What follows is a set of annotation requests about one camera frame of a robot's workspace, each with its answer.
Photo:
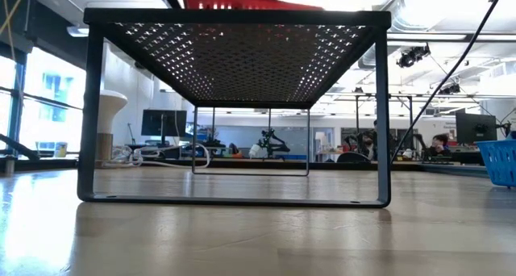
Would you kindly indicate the black perforated metal shelf riser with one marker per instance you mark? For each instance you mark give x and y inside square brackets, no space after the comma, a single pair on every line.
[242,17]

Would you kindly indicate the blue plastic basket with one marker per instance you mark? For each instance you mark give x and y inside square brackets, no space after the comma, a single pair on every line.
[500,163]

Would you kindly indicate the black green background robot arm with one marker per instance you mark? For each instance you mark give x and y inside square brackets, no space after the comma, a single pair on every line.
[274,145]

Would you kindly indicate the white mushroom table lamp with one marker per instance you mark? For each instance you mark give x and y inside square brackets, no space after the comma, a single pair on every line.
[111,106]

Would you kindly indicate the black computer monitor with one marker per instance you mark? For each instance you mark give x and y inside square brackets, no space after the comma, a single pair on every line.
[163,122]

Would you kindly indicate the small yellow container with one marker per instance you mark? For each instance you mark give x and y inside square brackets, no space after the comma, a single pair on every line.
[61,149]

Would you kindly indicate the person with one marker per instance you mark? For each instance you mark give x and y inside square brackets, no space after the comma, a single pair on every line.
[439,145]
[369,140]

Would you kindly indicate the black aluminium table frame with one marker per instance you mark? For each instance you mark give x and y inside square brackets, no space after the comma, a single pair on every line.
[282,165]

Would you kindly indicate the black metal rig frame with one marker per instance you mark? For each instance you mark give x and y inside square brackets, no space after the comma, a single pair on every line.
[357,114]

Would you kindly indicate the black ceiling camera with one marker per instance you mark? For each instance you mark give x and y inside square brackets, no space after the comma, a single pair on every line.
[413,56]
[451,89]

